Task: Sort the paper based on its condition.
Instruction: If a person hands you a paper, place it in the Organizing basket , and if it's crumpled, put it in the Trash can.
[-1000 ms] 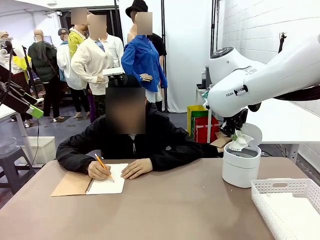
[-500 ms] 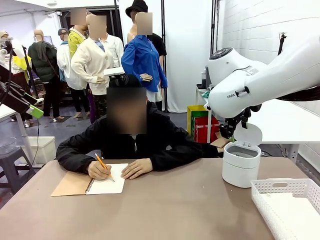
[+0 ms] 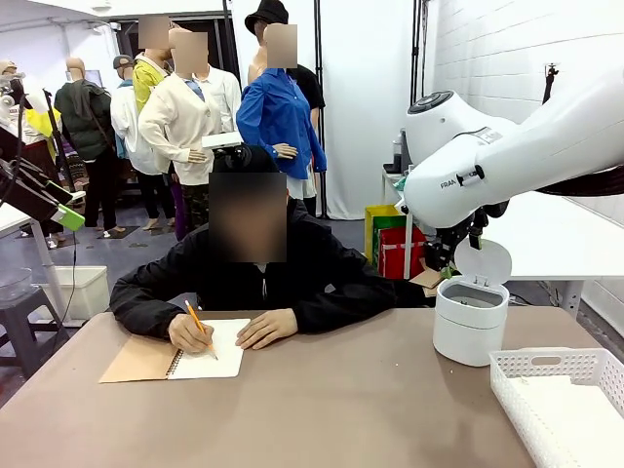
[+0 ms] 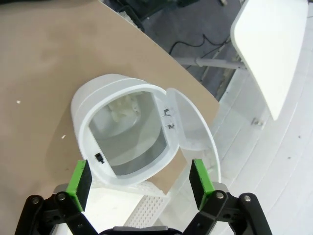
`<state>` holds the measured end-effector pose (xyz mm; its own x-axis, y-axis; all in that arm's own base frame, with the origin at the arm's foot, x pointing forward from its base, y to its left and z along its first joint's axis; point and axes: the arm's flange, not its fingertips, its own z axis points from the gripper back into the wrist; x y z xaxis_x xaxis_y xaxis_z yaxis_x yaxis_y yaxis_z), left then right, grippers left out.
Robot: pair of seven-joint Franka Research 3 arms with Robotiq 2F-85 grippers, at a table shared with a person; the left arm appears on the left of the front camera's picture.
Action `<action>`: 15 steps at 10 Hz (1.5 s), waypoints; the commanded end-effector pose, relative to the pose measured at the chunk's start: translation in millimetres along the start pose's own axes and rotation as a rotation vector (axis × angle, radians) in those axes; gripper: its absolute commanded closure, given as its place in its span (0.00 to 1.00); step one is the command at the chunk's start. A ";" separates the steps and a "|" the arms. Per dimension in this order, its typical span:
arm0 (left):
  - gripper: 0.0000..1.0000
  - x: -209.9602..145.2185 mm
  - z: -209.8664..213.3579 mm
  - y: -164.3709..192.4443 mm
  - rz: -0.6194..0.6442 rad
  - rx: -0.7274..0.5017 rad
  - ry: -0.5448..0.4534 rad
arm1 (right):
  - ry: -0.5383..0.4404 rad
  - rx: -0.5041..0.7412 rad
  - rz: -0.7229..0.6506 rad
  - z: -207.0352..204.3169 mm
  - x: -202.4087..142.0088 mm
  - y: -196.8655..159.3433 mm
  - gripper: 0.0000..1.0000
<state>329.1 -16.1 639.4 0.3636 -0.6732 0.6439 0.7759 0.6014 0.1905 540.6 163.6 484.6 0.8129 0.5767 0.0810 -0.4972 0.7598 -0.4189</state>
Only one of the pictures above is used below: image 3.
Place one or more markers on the mannequin in blue shirt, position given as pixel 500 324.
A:
pixel 278 117

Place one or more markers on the person's right forearm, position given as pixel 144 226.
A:
pixel 141 307

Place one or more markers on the mannequin in yellow scarf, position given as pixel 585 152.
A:
pixel 39 122

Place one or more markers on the mannequin in white shirt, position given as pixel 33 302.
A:
pixel 226 97

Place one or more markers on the large white table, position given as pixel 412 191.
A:
pixel 560 244

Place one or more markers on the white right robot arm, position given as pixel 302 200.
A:
pixel 487 161

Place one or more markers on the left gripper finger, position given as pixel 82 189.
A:
pixel 68 218
pixel 58 191

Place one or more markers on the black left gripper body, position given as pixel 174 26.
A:
pixel 24 190

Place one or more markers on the clear plastic bowl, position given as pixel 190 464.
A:
pixel 14 285

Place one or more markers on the white paper sheets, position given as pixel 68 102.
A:
pixel 575 419

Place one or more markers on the computer monitor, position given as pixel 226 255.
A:
pixel 92 78

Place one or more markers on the mannequin in black tee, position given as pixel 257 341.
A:
pixel 309 85

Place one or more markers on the person's left hand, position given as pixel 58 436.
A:
pixel 268 329

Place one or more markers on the mannequin in yellow jacket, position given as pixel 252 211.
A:
pixel 146 83

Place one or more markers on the grey stool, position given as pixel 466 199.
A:
pixel 24 322

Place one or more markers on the person's left forearm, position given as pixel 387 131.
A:
pixel 351 307

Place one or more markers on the person's right hand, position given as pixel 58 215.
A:
pixel 192 334

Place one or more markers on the black tripod stand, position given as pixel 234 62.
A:
pixel 551 80

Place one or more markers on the mannequin with grey cap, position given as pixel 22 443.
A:
pixel 129 127

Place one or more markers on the red bag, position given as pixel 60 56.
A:
pixel 402 253

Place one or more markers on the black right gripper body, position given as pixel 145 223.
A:
pixel 446 244

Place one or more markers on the black bucket hat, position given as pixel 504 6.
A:
pixel 267 14

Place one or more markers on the white head-mounted camera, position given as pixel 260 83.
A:
pixel 222 140

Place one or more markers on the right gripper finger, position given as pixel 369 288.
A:
pixel 476 241
pixel 446 272

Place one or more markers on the yellow pencil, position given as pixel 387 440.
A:
pixel 191 309

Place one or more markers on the black light stand pole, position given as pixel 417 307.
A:
pixel 319 97

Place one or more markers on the white perforated plastic basket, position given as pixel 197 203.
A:
pixel 517 404

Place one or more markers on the mannequin in cream cardigan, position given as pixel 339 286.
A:
pixel 180 127

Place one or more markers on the white table with slanted leg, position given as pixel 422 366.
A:
pixel 44 229

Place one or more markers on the spiral notebook with kraft cover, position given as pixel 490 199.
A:
pixel 146 361

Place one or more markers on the mannequin in dark green jacket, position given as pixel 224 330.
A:
pixel 85 127

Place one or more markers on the white storage box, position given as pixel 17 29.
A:
pixel 83 292

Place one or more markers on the person in black jacket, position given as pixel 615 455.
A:
pixel 317 273

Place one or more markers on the black cap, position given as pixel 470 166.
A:
pixel 253 161

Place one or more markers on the white lidded trash bin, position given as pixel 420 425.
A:
pixel 468 326

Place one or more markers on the brown cardboard pieces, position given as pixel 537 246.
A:
pixel 429 280

